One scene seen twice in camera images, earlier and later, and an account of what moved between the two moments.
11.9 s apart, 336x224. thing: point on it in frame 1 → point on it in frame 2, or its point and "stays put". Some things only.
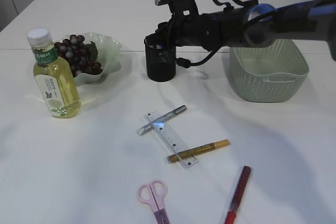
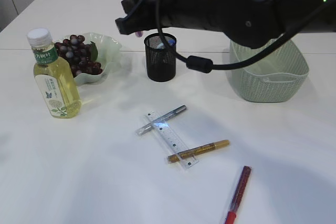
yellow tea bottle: x=55 y=75 stays put
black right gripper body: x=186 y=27 → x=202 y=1
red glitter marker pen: x=231 y=217 stays put
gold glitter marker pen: x=174 y=157 stays put
